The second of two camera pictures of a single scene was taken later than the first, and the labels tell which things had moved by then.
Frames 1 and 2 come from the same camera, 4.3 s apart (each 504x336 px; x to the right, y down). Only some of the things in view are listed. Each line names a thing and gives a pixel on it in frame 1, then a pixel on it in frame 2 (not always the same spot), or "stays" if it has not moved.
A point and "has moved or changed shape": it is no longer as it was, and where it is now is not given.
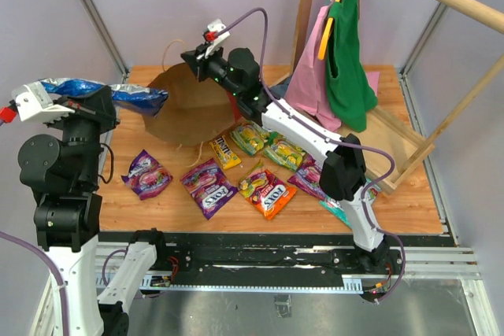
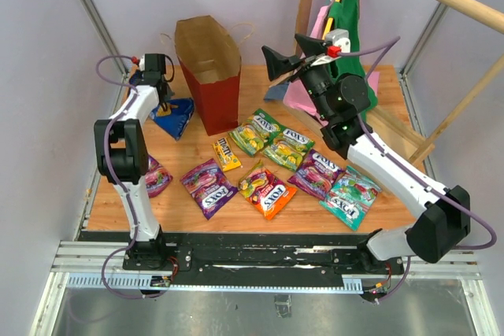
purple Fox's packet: [209, 186] stays
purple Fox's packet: [146, 177] stays
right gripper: [198, 62] to [277, 64]
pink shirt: [308, 90] stays
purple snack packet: [308, 177] stays
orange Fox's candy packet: [268, 192] stays
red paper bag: [194, 111] has moved or changed shape
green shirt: [349, 90] stays
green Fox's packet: [250, 136] stays
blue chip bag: [128, 97] to [177, 116]
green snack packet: [286, 153] stays
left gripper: [98, 105] to [169, 93]
